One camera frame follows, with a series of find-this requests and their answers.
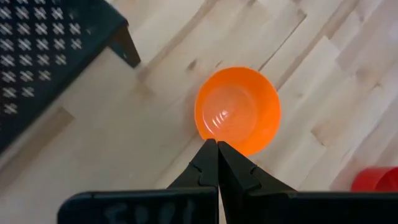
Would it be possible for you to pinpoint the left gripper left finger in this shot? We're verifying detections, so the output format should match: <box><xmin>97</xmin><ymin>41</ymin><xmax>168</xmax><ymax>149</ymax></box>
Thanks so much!
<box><xmin>167</xmin><ymin>138</ymin><xmax>219</xmax><ymax>190</ymax></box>

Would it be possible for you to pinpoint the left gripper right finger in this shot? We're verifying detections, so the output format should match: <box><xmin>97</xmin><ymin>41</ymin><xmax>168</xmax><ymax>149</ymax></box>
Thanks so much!
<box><xmin>218</xmin><ymin>141</ymin><xmax>297</xmax><ymax>194</ymax></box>

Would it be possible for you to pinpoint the orange mini plastic bowl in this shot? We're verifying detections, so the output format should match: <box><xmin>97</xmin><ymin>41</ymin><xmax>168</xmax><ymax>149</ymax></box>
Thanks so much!
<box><xmin>194</xmin><ymin>66</ymin><xmax>282</xmax><ymax>157</ymax></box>

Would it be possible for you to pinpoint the red mini plastic bowl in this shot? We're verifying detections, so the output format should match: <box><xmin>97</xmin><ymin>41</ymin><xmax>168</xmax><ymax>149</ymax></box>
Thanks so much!
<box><xmin>350</xmin><ymin>167</ymin><xmax>398</xmax><ymax>192</ymax></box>

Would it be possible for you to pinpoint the black perforated metal shelf rack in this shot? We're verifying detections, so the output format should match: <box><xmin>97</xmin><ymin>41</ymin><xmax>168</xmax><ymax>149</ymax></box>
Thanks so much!
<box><xmin>0</xmin><ymin>0</ymin><xmax>142</xmax><ymax>155</ymax></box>

